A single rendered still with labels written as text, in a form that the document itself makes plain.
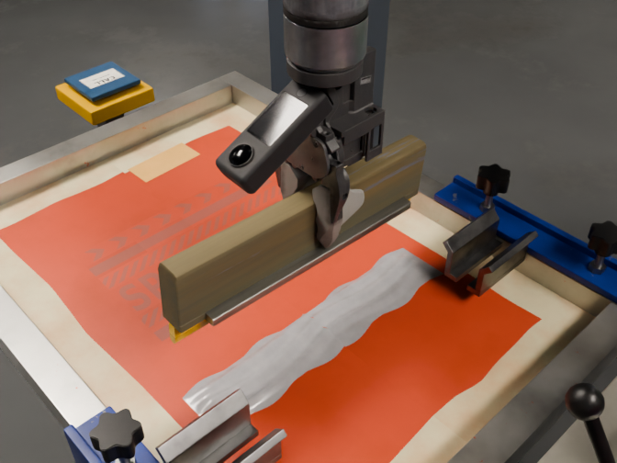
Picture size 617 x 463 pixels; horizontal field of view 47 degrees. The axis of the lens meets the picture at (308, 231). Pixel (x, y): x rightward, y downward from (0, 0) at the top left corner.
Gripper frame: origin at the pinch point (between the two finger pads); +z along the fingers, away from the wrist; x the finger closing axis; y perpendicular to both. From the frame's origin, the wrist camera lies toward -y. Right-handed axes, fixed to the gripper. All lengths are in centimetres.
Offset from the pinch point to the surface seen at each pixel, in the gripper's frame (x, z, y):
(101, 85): 65, 12, 10
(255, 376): -3.1, 12.5, -11.0
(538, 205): 47, 110, 158
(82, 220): 35.2, 13.5, -10.7
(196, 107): 46, 12, 17
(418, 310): -8.6, 13.4, 10.3
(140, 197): 33.9, 13.5, -1.9
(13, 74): 271, 110, 65
